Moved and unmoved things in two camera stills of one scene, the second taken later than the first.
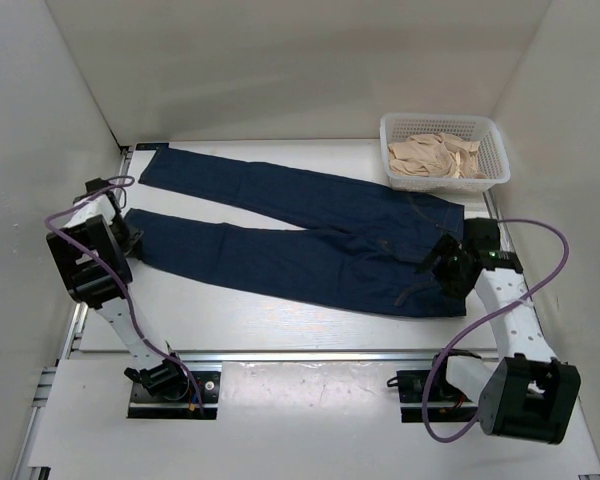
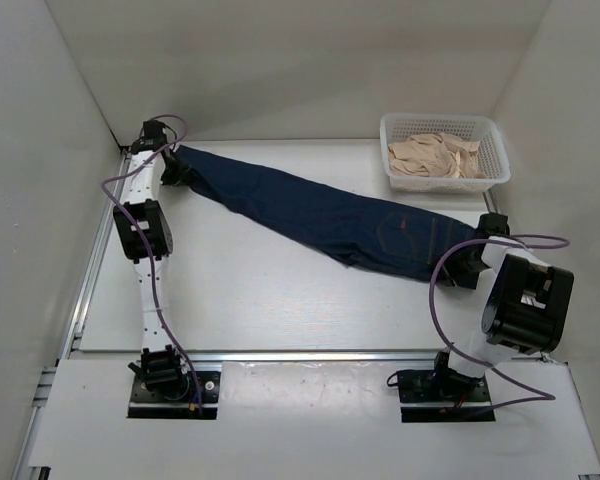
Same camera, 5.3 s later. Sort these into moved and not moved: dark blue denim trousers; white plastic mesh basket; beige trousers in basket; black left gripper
Moved: black left gripper; dark blue denim trousers
Not moved: white plastic mesh basket; beige trousers in basket
